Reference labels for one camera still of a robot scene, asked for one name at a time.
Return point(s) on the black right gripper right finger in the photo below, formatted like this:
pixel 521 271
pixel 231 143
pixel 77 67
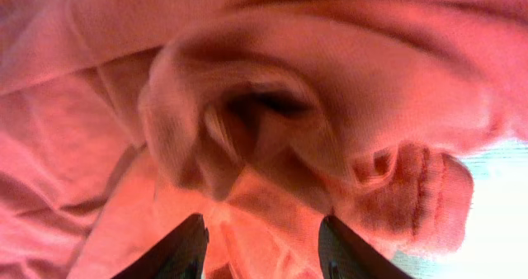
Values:
pixel 343 254

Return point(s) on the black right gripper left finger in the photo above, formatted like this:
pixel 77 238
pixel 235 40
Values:
pixel 178 255

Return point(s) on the orange red printed t-shirt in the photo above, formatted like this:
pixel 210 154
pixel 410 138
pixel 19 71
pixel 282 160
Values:
pixel 120 118

